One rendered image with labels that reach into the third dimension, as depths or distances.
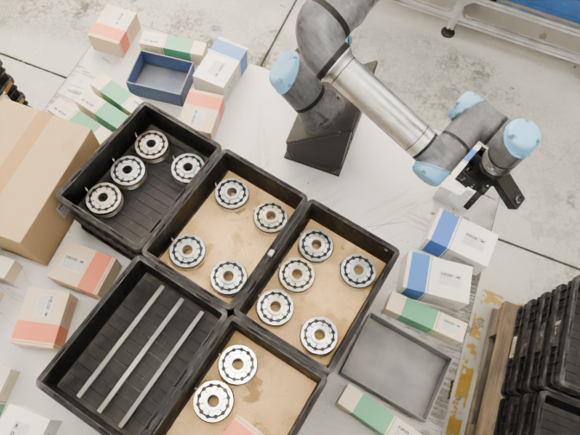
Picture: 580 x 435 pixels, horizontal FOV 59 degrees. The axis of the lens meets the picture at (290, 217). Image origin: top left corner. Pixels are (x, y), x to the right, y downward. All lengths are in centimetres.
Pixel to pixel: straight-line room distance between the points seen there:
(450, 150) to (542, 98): 209
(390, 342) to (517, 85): 199
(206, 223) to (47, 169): 49
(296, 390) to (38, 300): 78
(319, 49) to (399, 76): 191
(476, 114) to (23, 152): 126
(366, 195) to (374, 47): 149
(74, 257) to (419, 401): 109
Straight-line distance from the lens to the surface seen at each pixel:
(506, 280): 261
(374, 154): 185
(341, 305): 148
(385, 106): 113
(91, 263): 163
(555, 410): 214
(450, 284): 162
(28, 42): 327
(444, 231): 168
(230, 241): 152
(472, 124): 119
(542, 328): 215
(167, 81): 199
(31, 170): 167
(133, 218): 159
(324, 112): 158
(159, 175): 164
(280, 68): 155
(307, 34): 113
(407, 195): 180
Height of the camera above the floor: 225
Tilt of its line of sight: 66 degrees down
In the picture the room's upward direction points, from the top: 8 degrees clockwise
